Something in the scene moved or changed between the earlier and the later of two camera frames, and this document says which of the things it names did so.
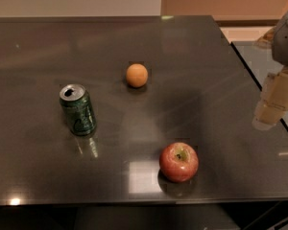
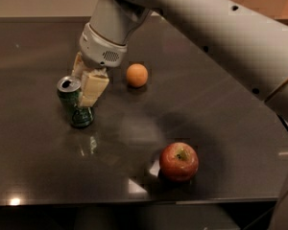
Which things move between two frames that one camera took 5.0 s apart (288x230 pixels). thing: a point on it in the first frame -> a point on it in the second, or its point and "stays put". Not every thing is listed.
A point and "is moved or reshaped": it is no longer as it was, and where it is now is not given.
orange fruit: x=136 y=76 stays put
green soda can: x=79 y=108 is moved or reshaped
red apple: x=179 y=162 stays put
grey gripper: x=286 y=43 -> x=101 y=51
